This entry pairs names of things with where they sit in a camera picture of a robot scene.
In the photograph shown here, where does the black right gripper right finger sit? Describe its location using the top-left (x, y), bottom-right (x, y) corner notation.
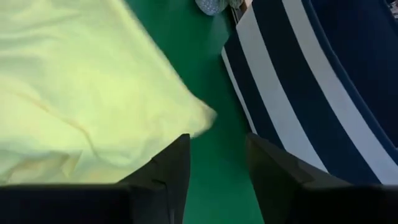
top-left (246, 133), bottom-right (354, 224)

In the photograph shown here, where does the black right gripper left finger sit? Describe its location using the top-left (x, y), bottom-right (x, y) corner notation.
top-left (118, 133), bottom-right (192, 224)

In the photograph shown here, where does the yellow garment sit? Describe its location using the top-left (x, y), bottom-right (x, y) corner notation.
top-left (0, 0), bottom-right (218, 186)

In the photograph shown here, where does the navy white striped laundry basket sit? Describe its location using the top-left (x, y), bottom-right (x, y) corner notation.
top-left (221, 0), bottom-right (398, 187)

